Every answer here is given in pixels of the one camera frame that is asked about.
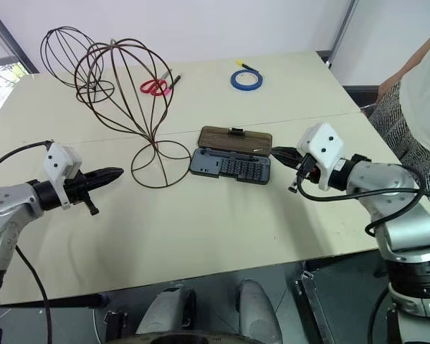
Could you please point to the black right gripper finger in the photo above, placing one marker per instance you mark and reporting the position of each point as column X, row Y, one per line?
column 292, row 161
column 288, row 150

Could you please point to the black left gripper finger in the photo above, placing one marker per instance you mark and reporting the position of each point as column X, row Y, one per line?
column 105, row 181
column 109, row 172

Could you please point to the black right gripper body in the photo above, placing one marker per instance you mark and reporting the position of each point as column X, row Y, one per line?
column 308, row 166

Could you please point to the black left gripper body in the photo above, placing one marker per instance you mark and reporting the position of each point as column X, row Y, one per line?
column 75, row 186

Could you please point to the screwdriver bit set case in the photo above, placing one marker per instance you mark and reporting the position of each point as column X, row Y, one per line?
column 233, row 168

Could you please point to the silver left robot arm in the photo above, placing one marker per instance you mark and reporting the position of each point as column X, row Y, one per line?
column 7, row 204

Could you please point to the bystander bare forearm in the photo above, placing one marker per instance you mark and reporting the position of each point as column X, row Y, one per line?
column 419, row 53

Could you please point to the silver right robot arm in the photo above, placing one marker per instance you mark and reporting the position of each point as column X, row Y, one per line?
column 380, row 179

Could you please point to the bystander hand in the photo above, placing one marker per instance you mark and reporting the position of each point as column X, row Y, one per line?
column 387, row 89

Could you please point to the blue tape roll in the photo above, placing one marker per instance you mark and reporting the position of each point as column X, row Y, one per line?
column 233, row 82

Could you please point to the black pen with yellow end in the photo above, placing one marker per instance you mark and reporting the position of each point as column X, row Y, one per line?
column 241, row 63

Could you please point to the bystander in white shirt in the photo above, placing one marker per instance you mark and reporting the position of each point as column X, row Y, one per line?
column 426, row 107

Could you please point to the grey rounded shell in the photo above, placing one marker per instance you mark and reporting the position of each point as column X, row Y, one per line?
column 165, row 311
column 256, row 311

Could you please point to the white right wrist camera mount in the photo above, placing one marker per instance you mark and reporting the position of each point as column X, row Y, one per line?
column 324, row 147

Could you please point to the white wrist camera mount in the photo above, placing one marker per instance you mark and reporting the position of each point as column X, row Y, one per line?
column 324, row 147
column 57, row 159

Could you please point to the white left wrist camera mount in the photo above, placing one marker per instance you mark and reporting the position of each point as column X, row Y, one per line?
column 57, row 159

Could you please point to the grey wall corner post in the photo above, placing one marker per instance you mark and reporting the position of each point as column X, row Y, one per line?
column 342, row 25

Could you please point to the black metal frame rail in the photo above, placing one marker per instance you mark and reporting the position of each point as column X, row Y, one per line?
column 310, row 308

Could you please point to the small black bracket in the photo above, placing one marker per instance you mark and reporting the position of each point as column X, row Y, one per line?
column 115, row 324

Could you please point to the grey window frame post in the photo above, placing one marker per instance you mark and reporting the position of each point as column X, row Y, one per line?
column 10, row 32

